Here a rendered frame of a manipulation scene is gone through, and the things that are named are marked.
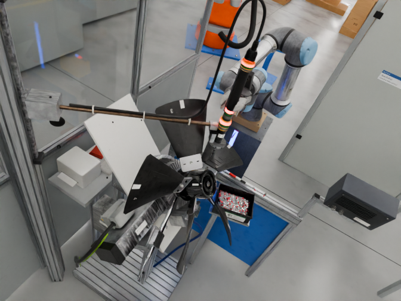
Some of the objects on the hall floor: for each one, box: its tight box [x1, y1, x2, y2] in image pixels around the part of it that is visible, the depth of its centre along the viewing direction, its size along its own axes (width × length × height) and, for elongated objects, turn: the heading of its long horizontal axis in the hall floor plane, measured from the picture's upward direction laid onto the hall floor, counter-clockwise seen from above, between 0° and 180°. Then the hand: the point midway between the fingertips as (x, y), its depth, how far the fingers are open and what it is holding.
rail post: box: [245, 223, 295, 278], centre depth 197 cm, size 4×4×78 cm
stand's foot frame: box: [73, 248, 187, 301], centre depth 201 cm, size 62×46×8 cm
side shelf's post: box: [90, 195, 100, 244], centre depth 183 cm, size 4×4×83 cm
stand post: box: [137, 248, 158, 284], centre depth 170 cm, size 4×9×91 cm, turn 138°
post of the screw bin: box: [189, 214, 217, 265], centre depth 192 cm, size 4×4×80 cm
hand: (229, 104), depth 99 cm, fingers closed on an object, 4 cm apart
